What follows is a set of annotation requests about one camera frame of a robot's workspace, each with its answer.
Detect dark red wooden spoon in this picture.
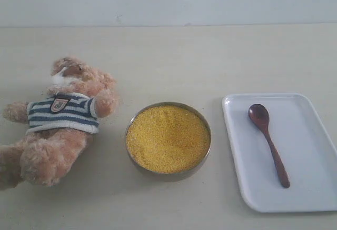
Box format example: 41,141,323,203
248,104,290,188

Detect tan teddy bear striped shirt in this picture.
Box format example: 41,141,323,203
1,57,117,190

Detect yellow millet grains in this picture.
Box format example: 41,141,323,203
126,103,211,175

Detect white rectangular tray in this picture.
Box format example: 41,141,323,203
222,93,336,213

